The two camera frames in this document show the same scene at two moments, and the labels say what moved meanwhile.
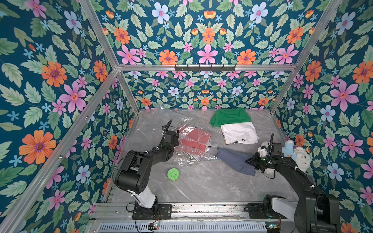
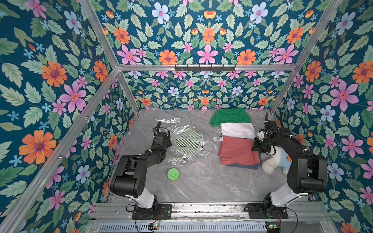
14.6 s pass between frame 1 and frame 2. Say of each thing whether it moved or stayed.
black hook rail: stayed
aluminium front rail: stayed
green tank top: stayed
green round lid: stayed
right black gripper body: moved
